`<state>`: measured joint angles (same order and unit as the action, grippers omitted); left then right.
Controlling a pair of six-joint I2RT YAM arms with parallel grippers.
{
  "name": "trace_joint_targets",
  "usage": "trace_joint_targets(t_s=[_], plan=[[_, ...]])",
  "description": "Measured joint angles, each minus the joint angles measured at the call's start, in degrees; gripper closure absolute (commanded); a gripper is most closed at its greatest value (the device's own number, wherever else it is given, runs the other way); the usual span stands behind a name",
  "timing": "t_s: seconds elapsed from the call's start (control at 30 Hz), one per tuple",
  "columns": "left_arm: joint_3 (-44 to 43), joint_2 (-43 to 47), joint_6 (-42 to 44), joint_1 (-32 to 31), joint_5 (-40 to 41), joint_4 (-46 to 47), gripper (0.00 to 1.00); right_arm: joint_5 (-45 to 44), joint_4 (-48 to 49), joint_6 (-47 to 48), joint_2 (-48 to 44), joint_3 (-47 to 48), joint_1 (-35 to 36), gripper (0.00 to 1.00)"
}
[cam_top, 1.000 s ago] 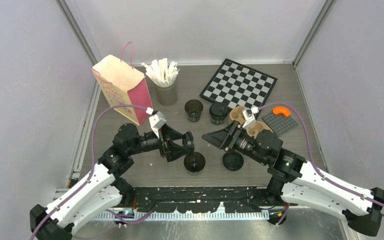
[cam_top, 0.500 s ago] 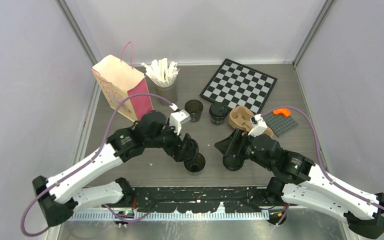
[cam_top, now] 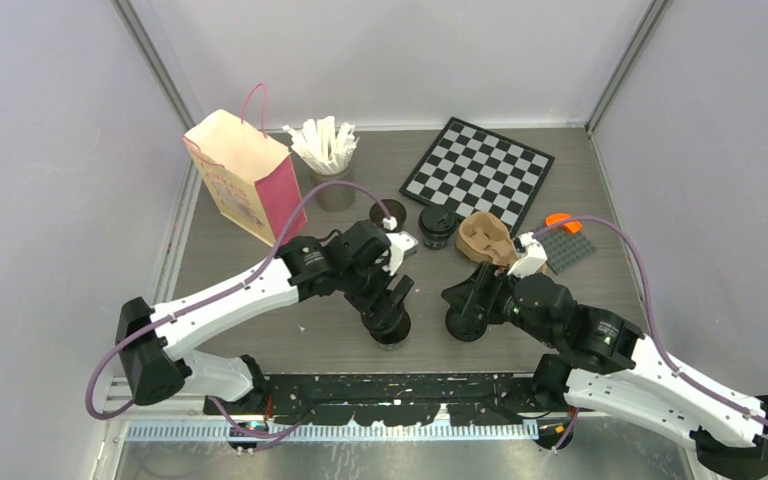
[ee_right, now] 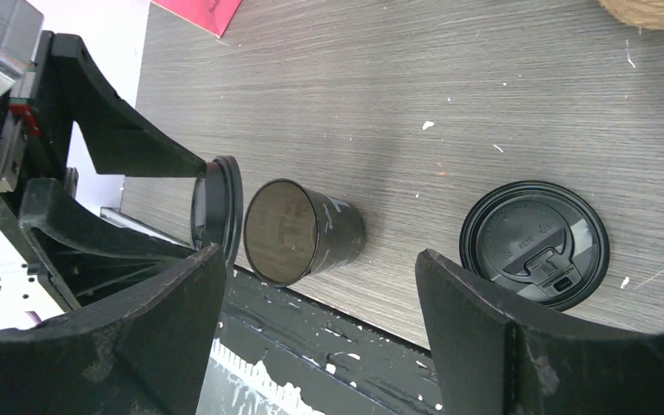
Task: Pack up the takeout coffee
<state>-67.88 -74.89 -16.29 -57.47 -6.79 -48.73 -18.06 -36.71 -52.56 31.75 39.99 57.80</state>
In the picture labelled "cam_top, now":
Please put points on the black and white chessboard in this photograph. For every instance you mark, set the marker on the black and white chessboard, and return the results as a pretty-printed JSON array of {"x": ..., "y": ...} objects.
[{"x": 469, "y": 169}]

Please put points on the black coffee cup lid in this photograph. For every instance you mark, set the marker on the black coffee cup lid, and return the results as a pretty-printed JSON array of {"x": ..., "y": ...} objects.
[{"x": 462, "y": 328}]

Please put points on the pink and cream paper bag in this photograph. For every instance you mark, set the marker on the pink and cream paper bag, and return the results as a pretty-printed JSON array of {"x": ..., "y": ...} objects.
[{"x": 249, "y": 175}]

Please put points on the brown cardboard cup carrier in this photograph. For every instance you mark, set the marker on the brown cardboard cup carrier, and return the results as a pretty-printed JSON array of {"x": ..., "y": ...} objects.
[{"x": 482, "y": 237}]

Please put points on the orange curved plastic piece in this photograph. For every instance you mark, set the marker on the orange curved plastic piece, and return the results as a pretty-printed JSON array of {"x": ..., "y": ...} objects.
[{"x": 572, "y": 227}]

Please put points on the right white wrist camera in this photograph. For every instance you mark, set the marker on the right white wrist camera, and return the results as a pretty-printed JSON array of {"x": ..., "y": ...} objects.
[{"x": 531, "y": 257}]

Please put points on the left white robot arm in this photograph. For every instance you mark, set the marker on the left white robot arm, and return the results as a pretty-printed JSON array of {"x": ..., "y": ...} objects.
[{"x": 158, "y": 345}]

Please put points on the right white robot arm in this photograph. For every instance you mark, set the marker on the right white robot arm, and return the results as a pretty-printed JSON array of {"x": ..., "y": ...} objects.
[{"x": 602, "y": 362}]

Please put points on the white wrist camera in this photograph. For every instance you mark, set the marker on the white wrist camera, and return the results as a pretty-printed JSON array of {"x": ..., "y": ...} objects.
[
  {"x": 402, "y": 246},
  {"x": 531, "y": 257}
]

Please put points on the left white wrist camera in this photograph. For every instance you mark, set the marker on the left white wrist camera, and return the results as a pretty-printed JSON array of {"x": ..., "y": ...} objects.
[{"x": 402, "y": 246}]

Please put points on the grey studded building baseplate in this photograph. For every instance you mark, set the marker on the grey studded building baseplate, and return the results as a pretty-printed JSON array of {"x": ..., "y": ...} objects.
[{"x": 565, "y": 249}]

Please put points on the grey cylindrical straw holder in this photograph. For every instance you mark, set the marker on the grey cylindrical straw holder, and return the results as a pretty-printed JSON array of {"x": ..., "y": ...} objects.
[{"x": 336, "y": 198}]

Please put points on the black lidded coffee cup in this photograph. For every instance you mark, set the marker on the black lidded coffee cup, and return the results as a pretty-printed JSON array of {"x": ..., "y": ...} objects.
[{"x": 437, "y": 223}]

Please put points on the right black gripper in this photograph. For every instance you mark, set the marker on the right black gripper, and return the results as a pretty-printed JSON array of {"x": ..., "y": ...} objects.
[{"x": 481, "y": 289}]

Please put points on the bundle of white wrapped straws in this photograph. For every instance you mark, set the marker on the bundle of white wrapped straws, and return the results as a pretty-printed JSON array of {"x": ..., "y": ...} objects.
[{"x": 325, "y": 146}]

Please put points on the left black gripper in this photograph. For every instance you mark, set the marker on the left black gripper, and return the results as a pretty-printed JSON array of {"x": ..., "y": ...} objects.
[{"x": 378, "y": 302}]

